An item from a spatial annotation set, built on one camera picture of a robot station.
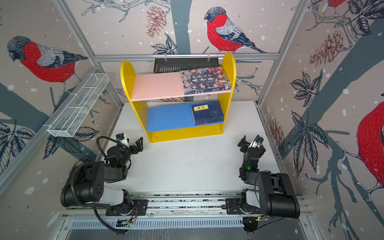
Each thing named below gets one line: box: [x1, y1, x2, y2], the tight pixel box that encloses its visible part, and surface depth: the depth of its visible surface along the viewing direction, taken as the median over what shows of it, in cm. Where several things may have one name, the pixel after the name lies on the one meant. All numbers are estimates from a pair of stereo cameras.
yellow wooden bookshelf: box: [120, 52, 237, 143], surface depth 79 cm
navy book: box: [191, 100, 224, 126], surface depth 92 cm
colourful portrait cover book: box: [180, 67, 232, 95], surface depth 74 cm
